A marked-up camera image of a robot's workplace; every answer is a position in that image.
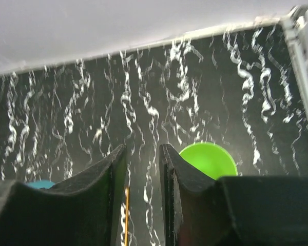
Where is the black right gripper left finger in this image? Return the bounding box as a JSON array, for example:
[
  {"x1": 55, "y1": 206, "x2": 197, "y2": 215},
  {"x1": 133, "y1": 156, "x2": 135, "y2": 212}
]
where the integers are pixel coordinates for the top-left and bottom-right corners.
[{"x1": 0, "y1": 145, "x2": 127, "y2": 245}]

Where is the gold wire wine glass rack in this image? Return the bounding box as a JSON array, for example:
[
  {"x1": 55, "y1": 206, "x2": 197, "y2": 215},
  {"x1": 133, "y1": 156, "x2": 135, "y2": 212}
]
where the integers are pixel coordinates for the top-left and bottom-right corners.
[{"x1": 125, "y1": 187, "x2": 130, "y2": 246}]

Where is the aluminium base frame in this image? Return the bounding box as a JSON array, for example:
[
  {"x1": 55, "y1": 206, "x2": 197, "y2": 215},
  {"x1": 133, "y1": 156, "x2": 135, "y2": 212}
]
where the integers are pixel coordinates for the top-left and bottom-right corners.
[{"x1": 280, "y1": 4, "x2": 308, "y2": 119}]

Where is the teal plastic wine glass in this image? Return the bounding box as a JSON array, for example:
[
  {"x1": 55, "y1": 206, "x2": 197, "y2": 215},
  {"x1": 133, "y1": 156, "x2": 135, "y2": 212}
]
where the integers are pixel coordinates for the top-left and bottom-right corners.
[{"x1": 26, "y1": 180, "x2": 55, "y2": 189}]

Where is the green plastic wine glass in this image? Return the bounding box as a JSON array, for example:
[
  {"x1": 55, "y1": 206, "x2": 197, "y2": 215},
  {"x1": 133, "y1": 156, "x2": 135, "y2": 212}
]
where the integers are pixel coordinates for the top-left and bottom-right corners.
[{"x1": 179, "y1": 142, "x2": 238, "y2": 180}]

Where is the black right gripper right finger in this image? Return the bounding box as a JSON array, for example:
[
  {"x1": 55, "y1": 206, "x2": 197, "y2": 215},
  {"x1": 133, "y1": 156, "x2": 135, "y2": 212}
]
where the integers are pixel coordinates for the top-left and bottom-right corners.
[{"x1": 159, "y1": 144, "x2": 308, "y2": 245}]

